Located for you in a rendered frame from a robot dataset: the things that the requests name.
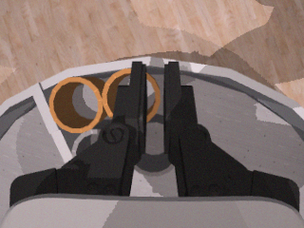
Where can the bronze bushing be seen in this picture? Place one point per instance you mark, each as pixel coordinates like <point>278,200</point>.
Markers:
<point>110,91</point>
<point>63,111</point>

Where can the grey metal ring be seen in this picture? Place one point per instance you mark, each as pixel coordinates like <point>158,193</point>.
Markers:
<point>154,165</point>
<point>83,141</point>

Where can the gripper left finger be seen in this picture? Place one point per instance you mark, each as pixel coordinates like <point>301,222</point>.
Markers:
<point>106,167</point>

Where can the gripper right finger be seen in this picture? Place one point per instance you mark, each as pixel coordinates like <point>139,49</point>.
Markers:
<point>207,170</point>

